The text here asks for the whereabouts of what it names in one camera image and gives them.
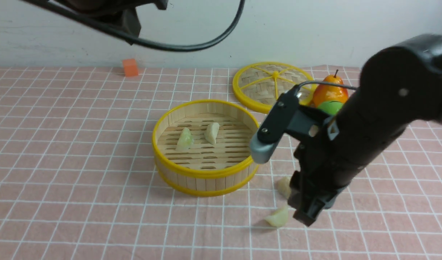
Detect green toy apple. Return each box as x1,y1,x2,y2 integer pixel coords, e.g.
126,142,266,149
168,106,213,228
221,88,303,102
317,100,344,115

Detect orange foam cube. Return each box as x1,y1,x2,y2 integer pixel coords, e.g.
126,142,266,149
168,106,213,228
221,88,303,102
122,58,139,77

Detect black right camera cable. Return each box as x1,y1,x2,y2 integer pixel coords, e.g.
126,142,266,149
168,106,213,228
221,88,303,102
296,81,359,96

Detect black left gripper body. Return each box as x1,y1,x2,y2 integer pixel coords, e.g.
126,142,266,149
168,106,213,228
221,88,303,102
55,0,168,46

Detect orange yellow toy pear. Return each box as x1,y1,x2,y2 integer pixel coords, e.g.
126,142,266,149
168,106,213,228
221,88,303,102
312,69,349,108

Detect pink checkered tablecloth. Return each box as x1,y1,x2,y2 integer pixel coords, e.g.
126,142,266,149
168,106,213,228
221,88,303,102
0,67,442,260

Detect pale greenish dumpling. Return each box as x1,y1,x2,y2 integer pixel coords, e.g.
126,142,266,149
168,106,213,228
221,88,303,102
176,128,195,152

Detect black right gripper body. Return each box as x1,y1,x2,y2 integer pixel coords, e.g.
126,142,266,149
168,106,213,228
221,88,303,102
288,138,355,227

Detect yellow-rimmed woven steamer lid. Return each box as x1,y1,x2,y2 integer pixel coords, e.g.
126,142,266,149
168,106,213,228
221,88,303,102
232,61,313,114

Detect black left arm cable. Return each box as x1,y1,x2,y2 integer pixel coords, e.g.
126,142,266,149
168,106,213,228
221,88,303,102
20,0,246,52

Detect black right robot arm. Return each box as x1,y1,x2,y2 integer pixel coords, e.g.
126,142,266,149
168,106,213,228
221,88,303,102
286,34,442,226

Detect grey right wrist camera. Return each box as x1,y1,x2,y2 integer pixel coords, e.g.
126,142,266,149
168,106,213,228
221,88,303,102
249,85,330,164

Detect yellow-rimmed bamboo steamer tray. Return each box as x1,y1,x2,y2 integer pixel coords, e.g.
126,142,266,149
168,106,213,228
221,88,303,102
152,99,259,196

